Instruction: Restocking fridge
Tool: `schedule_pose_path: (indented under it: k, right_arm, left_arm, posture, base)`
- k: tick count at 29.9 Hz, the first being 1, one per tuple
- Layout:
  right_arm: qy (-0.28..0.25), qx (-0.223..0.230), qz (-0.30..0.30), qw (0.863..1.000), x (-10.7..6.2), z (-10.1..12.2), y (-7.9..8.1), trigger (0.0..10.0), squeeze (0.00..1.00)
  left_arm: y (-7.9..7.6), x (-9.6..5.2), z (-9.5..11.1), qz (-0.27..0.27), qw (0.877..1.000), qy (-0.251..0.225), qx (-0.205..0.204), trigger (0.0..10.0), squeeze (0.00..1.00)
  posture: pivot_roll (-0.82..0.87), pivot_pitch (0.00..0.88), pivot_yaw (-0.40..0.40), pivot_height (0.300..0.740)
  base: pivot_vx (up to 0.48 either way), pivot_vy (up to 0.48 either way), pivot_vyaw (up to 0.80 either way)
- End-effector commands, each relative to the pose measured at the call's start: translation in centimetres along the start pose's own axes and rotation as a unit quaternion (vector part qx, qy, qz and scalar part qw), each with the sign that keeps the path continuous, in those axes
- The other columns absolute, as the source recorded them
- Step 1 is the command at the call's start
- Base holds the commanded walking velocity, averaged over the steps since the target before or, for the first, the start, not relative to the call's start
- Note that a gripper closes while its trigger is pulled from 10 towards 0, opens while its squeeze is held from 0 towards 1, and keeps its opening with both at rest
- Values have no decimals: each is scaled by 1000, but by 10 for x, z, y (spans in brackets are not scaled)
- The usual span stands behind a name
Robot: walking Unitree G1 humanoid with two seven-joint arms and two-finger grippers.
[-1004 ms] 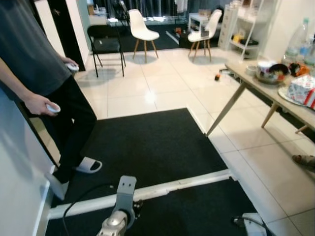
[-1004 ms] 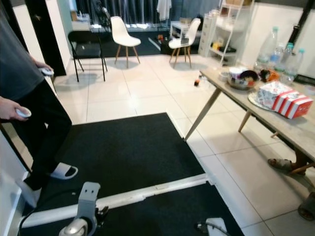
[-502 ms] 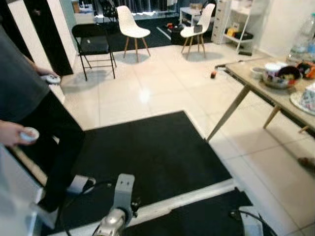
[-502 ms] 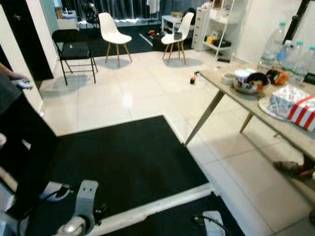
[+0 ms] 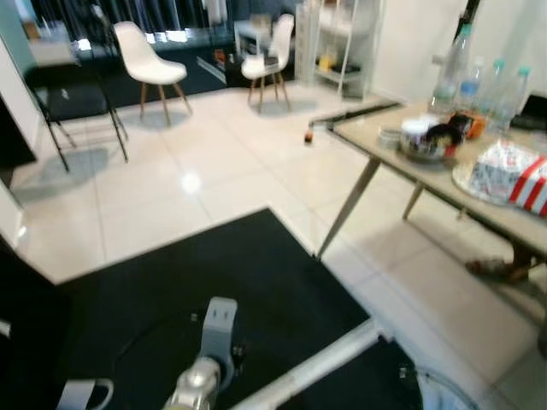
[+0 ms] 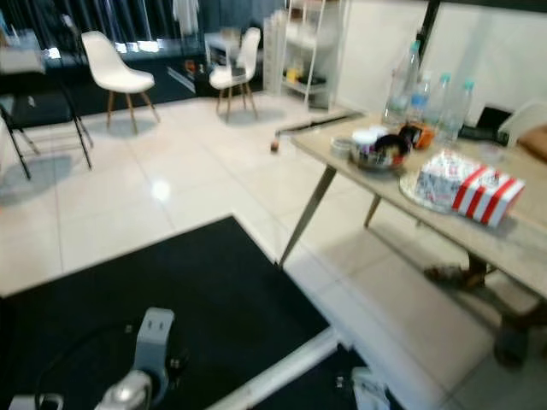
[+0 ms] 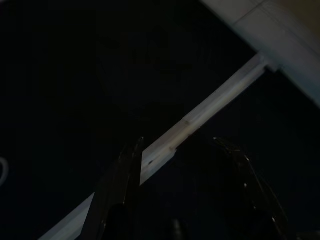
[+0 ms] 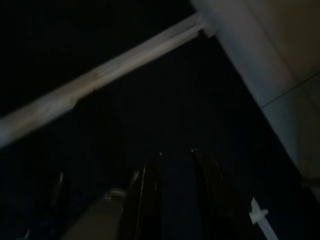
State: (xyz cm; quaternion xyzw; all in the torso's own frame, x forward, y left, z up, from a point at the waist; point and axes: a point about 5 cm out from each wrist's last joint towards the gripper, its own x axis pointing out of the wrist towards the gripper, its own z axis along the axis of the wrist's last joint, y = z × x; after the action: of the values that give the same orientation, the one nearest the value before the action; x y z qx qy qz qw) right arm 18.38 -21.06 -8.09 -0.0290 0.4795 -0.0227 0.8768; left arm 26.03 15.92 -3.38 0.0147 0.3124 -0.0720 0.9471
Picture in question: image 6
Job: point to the long black bar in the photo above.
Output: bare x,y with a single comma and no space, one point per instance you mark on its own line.
316,124

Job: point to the white shelf rack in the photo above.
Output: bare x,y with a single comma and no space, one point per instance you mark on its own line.
308,84

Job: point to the blue label water bottle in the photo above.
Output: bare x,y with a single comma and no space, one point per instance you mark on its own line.
421,102

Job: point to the dark purple bowl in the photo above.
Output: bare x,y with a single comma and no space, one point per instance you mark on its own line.
397,143

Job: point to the orange black device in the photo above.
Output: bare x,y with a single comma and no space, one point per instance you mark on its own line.
423,137

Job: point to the teal cap water bottle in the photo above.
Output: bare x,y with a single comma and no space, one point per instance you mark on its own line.
460,115
442,107

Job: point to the patterned round plate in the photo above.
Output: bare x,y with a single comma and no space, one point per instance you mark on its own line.
408,190

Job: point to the small brown red object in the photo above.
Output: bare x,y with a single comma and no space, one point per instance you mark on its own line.
274,147

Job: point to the white plastic chair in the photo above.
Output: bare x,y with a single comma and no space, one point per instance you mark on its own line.
526,115

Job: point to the black tripod pole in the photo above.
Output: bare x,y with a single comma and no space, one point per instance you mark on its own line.
434,19

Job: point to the black folding chair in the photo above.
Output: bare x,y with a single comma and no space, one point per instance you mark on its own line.
43,107

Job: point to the white red paper cup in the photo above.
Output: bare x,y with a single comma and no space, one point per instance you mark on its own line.
364,138

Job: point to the steel bowl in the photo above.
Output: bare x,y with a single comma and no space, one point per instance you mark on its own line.
380,165

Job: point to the dark floor mat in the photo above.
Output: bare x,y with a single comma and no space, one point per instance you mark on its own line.
316,389
179,273

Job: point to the white shell chair wooden legs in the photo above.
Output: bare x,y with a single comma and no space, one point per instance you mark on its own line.
109,67
244,64

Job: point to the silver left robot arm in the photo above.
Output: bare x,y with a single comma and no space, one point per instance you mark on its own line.
128,397

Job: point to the wooden dining table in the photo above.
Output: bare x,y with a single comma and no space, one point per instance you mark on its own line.
513,243

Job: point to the red white striped food box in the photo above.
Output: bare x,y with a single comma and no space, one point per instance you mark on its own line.
461,188

